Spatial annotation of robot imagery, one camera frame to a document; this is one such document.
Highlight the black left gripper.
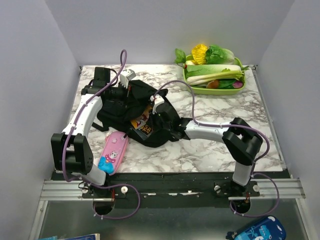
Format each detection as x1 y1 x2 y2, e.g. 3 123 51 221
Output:
106 81 140 108

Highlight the black student backpack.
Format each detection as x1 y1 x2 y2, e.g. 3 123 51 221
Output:
92 80 178 148

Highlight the Roald Dahl Charlie book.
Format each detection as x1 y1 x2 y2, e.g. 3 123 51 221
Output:
130 105 153 130

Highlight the pink cartoon pencil case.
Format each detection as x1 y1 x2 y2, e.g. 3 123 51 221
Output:
98 131 129 176

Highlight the dark blue treehouse book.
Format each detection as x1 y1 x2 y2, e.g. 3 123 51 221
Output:
139 124 153 136

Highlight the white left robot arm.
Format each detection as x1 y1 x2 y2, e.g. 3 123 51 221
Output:
51 67 136 198

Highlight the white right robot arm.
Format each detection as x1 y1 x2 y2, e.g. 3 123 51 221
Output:
149 102 263 196

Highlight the green plastic vegetable tray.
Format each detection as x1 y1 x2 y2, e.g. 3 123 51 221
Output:
182 55 248 96

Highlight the white-stemmed cabbage stalk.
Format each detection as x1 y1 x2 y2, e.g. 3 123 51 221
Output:
186 70 244 86

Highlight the green leafy sprig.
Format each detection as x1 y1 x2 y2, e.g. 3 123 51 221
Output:
174 48 186 65

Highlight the yellow fabric flower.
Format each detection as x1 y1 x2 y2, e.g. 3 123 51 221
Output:
191 44 208 65

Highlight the purple vegetable toy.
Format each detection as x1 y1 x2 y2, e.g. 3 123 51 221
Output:
232 80 244 89

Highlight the green lettuce leaf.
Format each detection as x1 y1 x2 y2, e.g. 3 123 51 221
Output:
205 44 235 65

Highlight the blue shark pencil case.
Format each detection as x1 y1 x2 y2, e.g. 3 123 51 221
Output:
225 215 287 240

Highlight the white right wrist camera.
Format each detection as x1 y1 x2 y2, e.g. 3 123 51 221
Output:
150 94 165 114

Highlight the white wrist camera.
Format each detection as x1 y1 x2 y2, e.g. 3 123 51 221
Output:
150 94 165 114
120 69 136 89

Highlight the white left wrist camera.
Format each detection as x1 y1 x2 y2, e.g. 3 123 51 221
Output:
120 69 136 89

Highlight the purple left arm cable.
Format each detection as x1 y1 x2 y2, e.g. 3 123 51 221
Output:
62 49 141 220

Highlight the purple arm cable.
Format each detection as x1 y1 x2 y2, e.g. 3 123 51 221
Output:
151 80 280 218
62 49 141 220

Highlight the aluminium mounting rail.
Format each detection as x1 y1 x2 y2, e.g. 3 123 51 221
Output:
40 178 306 201

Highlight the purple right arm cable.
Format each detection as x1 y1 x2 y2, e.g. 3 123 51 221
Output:
151 80 280 218

